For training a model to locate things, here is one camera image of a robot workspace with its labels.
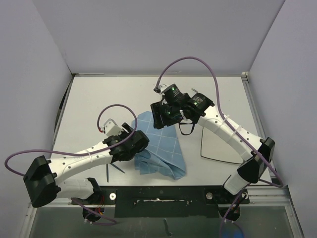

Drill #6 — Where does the dark blue plastic knife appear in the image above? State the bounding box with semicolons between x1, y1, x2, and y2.
106;164;109;183

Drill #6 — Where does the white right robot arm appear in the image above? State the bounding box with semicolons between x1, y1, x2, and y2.
151;84;275;203

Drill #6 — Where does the aluminium frame rail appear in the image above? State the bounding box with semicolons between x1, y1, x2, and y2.
241;71;304;238

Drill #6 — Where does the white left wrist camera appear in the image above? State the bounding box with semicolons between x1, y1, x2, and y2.
101;119;123;137

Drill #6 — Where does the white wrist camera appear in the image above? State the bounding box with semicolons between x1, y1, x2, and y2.
101;119;123;137
154;84;169;95

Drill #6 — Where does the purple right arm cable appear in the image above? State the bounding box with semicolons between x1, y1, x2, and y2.
156;57;283;224

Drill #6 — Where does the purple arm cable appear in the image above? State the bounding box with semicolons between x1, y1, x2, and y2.
4;104;138;226
156;57;283;224

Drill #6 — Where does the square white plate black rim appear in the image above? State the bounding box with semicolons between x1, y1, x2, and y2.
200;127;243;165

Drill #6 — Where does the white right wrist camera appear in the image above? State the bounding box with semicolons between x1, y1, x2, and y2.
154;84;169;95

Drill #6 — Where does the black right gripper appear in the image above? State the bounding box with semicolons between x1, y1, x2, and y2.
152;100;181;129

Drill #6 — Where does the blue checked cloth napkin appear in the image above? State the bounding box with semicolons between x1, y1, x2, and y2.
132;111;187;180

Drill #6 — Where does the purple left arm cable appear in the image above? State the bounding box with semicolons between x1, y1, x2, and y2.
4;104;138;226

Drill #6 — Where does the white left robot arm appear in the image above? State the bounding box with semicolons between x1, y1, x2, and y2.
23;119;149;208

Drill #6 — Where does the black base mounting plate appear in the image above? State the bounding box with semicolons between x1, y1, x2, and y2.
79;185;250;218

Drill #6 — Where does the dark blue plastic spoon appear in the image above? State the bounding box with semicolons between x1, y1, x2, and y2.
111;164;125;173

